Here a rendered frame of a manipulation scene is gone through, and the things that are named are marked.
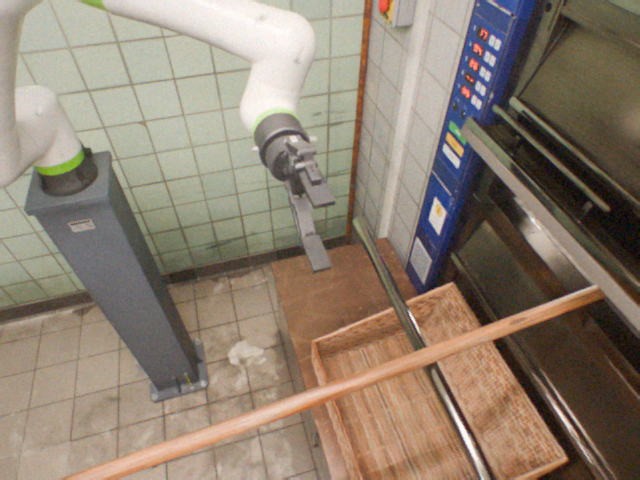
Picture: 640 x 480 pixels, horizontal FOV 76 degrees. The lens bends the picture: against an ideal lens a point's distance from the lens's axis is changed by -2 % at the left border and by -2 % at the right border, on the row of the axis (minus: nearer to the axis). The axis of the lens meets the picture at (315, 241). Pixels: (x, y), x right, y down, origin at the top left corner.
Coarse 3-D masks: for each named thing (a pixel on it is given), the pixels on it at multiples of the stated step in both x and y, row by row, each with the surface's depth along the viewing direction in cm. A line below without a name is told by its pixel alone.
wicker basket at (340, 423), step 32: (448, 288) 132; (384, 320) 135; (416, 320) 142; (448, 320) 134; (320, 352) 137; (352, 352) 144; (384, 352) 144; (480, 352) 121; (320, 384) 136; (384, 384) 136; (416, 384) 136; (448, 384) 135; (480, 384) 122; (352, 416) 129; (384, 416) 130; (416, 416) 129; (480, 416) 122; (512, 416) 111; (352, 448) 110; (416, 448) 123; (448, 448) 123; (512, 448) 112; (544, 448) 102
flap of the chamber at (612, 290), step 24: (480, 144) 85; (504, 144) 87; (528, 144) 89; (552, 144) 91; (504, 168) 80; (528, 168) 81; (552, 168) 83; (576, 168) 85; (528, 192) 75; (552, 192) 76; (576, 192) 78; (600, 192) 80; (552, 216) 71; (600, 216) 74; (624, 216) 75; (576, 240) 67; (600, 240) 68; (624, 240) 70; (624, 264) 65; (600, 288) 63; (624, 312) 60
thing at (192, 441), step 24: (528, 312) 83; (552, 312) 83; (456, 336) 80; (480, 336) 79; (408, 360) 76; (432, 360) 77; (336, 384) 73; (360, 384) 74; (264, 408) 71; (288, 408) 71; (192, 432) 68; (216, 432) 68; (240, 432) 69; (144, 456) 65; (168, 456) 66
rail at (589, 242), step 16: (480, 128) 85; (496, 144) 82; (512, 160) 78; (528, 176) 75; (544, 192) 72; (560, 208) 69; (576, 224) 67; (592, 240) 64; (592, 256) 64; (608, 256) 62; (608, 272) 62; (624, 272) 60; (624, 288) 60
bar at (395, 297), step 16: (352, 224) 106; (368, 240) 100; (368, 256) 99; (384, 272) 94; (384, 288) 92; (400, 304) 88; (400, 320) 87; (416, 336) 83; (432, 368) 78; (432, 384) 77; (448, 400) 74; (448, 416) 73; (464, 416) 73; (464, 432) 71; (464, 448) 70; (480, 448) 69; (480, 464) 67
